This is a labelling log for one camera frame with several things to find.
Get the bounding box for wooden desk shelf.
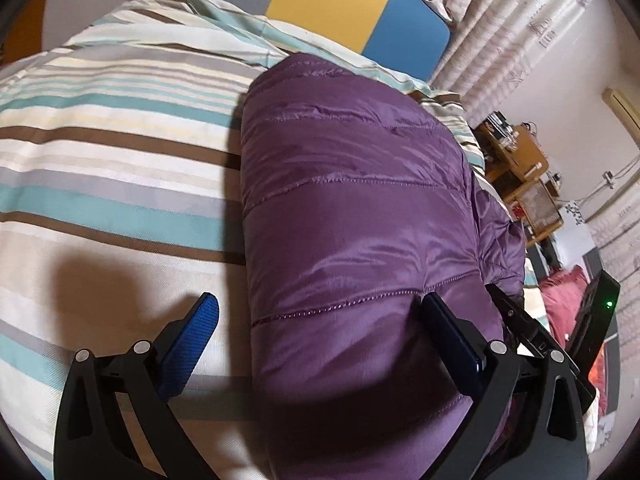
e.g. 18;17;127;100
475;112;566;242

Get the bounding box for orange wooden wardrobe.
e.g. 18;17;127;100
0;0;56;63

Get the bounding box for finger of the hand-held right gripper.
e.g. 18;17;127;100
485;283;553;357

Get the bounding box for purple quilted down jacket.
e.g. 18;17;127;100
239;52;526;480

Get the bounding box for white wall cable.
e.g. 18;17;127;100
565;150;640;211

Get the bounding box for grey yellow blue headboard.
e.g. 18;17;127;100
165;0;453;83

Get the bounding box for white patterned curtain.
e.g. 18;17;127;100
405;0;606;126

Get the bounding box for wall air conditioner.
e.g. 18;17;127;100
602;87;640;132

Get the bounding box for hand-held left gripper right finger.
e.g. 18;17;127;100
421;293;590;480

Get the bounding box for red pillow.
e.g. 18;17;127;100
540;265;591;337

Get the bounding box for striped duvet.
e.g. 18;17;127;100
0;0;516;480

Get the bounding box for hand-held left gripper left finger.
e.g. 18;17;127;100
52;291;221;480

